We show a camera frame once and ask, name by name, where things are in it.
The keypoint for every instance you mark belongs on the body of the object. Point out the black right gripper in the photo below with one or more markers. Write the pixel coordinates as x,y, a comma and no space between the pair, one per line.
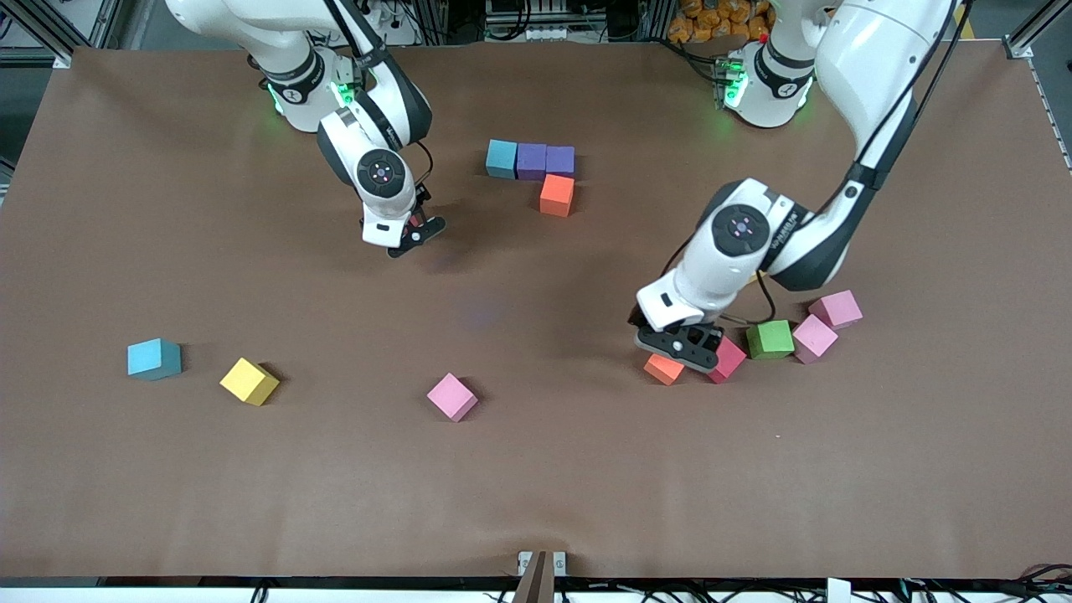
418,216

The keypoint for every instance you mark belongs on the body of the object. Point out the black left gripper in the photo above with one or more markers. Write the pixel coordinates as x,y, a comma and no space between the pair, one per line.
717,332

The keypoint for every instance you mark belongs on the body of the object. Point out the orange foam cube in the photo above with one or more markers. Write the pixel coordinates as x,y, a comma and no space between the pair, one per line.
663,371
557,197

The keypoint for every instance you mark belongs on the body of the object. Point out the cyan foam cube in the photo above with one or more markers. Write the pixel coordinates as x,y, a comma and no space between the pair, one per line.
153,358
501,161

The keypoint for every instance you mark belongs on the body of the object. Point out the purple foam cube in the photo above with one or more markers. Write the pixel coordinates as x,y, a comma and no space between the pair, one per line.
532,162
560,161

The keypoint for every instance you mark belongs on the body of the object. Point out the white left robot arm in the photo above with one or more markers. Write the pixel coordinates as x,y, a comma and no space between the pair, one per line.
871,67

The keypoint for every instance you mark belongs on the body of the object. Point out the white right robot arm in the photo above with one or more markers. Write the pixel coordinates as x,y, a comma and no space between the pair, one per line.
343,138

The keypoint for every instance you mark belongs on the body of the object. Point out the green foam cube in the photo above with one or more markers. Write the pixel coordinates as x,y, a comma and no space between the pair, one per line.
770,339

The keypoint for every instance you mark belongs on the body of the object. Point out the pink foam cube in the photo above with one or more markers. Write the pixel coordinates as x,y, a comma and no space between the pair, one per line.
836,309
452,397
814,337

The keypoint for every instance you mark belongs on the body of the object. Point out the white power strip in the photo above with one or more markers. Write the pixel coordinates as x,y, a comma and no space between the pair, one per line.
394,18
532,25

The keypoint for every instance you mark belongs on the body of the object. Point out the brown table cover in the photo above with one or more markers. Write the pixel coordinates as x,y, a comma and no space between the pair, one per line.
536,486

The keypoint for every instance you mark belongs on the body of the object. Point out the yellow foam cube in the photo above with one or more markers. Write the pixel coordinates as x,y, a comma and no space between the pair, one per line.
249,381

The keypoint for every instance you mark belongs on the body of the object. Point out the white tag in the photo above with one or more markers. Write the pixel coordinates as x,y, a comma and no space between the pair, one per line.
837,591

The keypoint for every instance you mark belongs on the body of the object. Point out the orange items bag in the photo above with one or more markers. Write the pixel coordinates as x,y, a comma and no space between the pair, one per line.
712,18

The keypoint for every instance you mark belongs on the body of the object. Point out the metal mounting bracket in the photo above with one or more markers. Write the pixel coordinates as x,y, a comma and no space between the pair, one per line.
559,565

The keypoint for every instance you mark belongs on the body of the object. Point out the aluminium frame profile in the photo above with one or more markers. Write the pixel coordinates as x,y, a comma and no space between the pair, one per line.
1016,48
52,46

